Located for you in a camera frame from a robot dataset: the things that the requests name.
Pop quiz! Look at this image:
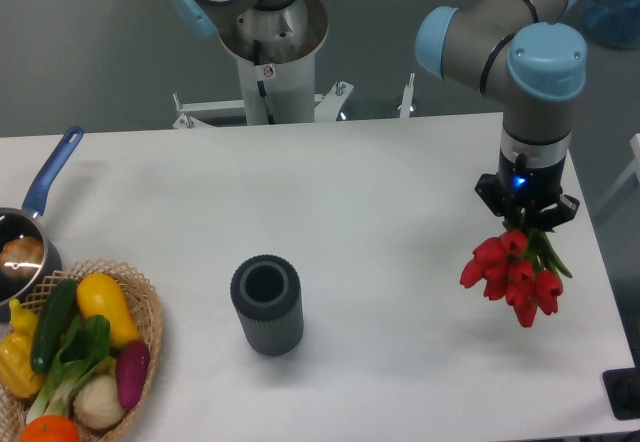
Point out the purple eggplant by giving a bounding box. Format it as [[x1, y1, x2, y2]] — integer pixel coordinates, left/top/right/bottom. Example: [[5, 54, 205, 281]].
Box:
[[115, 340, 151, 411]]

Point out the blue handled saucepan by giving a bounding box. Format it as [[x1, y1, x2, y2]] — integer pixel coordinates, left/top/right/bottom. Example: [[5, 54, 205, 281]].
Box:
[[1, 126, 84, 323]]

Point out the orange fruit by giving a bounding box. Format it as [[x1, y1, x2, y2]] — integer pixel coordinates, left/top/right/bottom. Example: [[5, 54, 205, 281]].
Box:
[[18, 415, 80, 442]]

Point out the green bok choy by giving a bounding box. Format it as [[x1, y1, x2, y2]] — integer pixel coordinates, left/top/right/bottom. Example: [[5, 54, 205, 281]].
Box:
[[26, 315, 111, 424]]

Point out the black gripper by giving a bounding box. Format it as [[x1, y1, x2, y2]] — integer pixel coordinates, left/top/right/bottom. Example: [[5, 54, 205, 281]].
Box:
[[475, 134, 580, 232]]

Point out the blue object in corner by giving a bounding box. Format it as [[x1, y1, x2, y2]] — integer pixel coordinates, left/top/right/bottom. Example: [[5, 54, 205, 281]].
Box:
[[582, 0, 639, 50]]

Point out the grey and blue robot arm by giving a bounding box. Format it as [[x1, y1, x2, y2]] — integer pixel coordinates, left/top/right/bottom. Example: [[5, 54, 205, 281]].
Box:
[[414, 0, 587, 232]]

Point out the yellow bell pepper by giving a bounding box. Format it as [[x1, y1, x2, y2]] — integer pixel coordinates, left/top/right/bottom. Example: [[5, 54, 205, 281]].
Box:
[[1, 298, 45, 399]]

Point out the white furniture edge right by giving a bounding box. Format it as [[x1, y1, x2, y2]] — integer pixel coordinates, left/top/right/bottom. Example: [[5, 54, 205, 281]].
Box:
[[593, 133, 639, 225]]

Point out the bread roll in saucepan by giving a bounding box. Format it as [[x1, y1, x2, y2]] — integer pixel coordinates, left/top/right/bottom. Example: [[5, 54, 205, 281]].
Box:
[[1, 236, 44, 279]]

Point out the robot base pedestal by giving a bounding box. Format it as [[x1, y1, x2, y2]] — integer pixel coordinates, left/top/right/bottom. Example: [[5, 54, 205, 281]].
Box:
[[164, 0, 330, 126]]

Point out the white garlic bulb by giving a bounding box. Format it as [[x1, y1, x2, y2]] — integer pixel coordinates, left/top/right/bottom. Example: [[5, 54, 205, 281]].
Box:
[[73, 375, 126, 431]]

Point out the dark grey ribbed vase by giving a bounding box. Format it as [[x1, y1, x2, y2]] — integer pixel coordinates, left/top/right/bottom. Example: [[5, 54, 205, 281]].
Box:
[[230, 254, 304, 357]]

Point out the green cucumber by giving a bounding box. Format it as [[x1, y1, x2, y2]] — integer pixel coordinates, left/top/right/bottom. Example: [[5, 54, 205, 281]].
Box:
[[30, 279, 76, 374]]

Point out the red tulip bouquet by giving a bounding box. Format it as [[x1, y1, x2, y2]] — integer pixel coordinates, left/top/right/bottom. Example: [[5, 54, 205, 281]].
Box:
[[459, 221, 573, 328]]

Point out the black device at edge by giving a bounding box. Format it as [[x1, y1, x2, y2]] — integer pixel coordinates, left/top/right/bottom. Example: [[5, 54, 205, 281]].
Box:
[[602, 368, 639, 420]]

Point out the yellow squash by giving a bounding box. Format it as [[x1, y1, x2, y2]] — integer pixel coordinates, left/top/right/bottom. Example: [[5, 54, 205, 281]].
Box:
[[77, 273, 141, 349]]

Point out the woven wicker basket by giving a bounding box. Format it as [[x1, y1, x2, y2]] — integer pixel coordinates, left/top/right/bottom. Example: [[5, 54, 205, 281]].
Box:
[[1, 260, 163, 441]]

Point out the white metal stand frame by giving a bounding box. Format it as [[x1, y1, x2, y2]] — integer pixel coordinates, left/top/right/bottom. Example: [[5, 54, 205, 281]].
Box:
[[172, 72, 417, 129]]

